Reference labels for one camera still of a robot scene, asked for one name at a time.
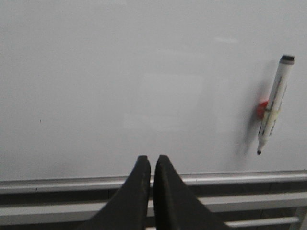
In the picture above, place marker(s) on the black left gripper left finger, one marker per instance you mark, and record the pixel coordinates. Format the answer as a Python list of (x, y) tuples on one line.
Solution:
[(127, 209)]

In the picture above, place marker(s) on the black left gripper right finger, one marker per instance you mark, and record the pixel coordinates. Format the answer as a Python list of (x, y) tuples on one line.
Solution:
[(175, 206)]

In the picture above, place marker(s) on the white whiteboard marker pen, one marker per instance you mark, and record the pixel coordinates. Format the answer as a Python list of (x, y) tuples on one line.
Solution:
[(273, 107)]

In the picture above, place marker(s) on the white horizontal metal rod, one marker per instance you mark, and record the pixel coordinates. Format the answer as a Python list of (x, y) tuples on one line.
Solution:
[(262, 222)]

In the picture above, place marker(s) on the whiteboard with aluminium frame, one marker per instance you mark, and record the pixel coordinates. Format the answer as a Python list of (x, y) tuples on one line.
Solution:
[(86, 86)]

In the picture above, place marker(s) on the red round magnet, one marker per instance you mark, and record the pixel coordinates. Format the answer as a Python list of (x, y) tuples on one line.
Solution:
[(261, 109)]

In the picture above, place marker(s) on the white metal stand frame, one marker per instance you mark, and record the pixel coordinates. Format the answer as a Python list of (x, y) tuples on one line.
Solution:
[(79, 211)]

